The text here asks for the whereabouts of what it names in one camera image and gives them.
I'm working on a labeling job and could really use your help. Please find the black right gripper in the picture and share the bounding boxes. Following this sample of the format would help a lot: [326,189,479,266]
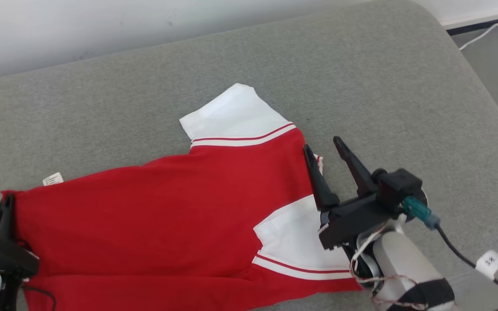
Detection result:
[303,137,404,251]

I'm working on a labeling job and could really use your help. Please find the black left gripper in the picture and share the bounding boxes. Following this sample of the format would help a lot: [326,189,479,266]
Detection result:
[0,194,40,278]

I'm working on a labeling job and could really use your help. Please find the red Bulls jersey white sleeves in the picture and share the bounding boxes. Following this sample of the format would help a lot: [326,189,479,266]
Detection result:
[0,83,362,311]

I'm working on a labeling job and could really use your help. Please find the grey fabric sofa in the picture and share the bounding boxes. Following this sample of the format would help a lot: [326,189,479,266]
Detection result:
[0,0,498,311]

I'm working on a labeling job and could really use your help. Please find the black skirting strip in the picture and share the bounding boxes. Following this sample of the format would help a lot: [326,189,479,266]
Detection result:
[447,14,498,36]

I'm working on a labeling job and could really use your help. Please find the thin white right wire bundle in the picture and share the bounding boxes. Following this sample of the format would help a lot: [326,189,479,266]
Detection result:
[350,231,428,310]

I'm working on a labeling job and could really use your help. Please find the thin black left gripper cable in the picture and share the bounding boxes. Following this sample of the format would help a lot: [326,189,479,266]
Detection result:
[20,283,57,311]

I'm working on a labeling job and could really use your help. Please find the teal right camera connector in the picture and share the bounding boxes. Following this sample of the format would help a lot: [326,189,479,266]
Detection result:
[402,196,441,230]

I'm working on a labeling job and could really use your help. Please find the white right cable tag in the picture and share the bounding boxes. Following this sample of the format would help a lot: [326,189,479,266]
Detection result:
[475,250,498,280]

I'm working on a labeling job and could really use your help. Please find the white power cable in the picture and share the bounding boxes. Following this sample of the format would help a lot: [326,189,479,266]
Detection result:
[459,22,498,51]

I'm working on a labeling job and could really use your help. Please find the white wall baseboard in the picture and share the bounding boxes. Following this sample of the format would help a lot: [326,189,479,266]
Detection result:
[441,6,498,30]

